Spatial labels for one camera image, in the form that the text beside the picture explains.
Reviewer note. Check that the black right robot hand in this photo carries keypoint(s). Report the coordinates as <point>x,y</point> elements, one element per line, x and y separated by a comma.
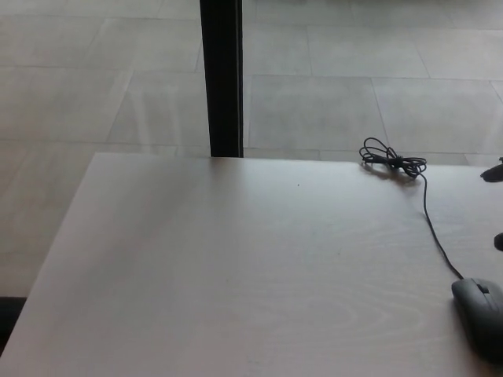
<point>495,173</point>

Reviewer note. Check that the black computer mouse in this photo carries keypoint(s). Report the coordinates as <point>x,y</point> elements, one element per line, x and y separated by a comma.
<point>481,320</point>

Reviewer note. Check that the black vertical frame post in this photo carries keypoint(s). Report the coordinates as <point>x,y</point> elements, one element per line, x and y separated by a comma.
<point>224,78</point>

